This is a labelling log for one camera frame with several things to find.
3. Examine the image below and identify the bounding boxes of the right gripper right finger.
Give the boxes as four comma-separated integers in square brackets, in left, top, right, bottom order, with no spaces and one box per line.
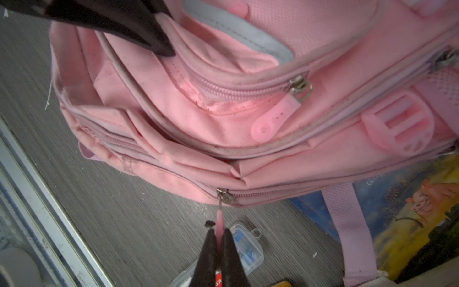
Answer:
[220,228,251,287]

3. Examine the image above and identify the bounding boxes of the roll of clear tape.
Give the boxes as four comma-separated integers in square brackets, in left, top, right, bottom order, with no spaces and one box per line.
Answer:
[1,248,42,287]

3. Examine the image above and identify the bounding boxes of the pink student backpack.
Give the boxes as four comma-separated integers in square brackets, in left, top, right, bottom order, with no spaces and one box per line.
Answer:
[50,1,459,287]

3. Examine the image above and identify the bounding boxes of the clear pen refill box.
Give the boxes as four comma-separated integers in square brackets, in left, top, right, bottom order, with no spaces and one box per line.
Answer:
[168,221,265,287]

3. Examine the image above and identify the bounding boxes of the blue animal farm book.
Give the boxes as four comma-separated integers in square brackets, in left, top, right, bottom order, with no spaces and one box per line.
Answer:
[292,154,459,287]

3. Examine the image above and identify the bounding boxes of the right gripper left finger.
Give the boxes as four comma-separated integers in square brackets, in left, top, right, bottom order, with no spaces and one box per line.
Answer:
[189,229,218,287]

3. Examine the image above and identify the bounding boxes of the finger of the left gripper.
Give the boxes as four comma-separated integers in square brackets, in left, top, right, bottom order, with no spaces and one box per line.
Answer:
[1,0,175,57]

